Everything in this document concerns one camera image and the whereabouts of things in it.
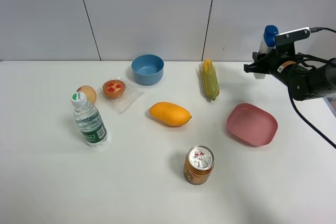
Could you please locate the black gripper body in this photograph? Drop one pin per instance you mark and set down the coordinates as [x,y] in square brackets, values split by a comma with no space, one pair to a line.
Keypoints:
[277,64]

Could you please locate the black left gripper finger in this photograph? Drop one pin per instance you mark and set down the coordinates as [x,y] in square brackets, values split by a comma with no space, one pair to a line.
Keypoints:
[253,68]

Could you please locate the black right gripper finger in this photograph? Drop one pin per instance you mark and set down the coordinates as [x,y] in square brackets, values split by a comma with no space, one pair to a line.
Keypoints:
[259,57]

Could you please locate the white bottle with blue cap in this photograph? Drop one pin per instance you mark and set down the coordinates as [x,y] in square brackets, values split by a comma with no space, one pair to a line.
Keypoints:
[267,44]

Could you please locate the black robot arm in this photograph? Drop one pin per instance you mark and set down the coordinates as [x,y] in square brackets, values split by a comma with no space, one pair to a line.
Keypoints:
[303,81]

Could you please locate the corn cob with green husk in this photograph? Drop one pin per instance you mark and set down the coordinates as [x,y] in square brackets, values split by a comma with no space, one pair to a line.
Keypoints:
[209,79]

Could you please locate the pink square plate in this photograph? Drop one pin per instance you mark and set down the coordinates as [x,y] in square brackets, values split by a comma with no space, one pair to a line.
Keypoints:
[251,125]

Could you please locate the yellow mango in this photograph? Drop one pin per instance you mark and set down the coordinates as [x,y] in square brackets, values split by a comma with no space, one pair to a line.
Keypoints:
[170,113]

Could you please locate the blue bowl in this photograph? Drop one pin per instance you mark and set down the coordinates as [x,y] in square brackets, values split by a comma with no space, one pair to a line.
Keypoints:
[147,69]

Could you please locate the orange drink can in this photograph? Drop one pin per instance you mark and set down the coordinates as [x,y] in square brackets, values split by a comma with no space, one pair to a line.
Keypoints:
[199,163]

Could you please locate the wrapped fruit tart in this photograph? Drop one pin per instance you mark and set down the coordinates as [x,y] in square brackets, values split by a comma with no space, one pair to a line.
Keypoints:
[119,94]

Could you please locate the brown egg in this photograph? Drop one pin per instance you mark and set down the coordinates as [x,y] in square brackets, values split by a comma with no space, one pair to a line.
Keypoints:
[89,92]

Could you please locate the clear water bottle green label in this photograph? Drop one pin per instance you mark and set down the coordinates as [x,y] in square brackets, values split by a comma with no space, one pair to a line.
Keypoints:
[88,120]

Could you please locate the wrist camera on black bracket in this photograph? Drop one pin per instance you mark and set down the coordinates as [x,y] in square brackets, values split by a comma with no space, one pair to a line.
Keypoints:
[285,42]

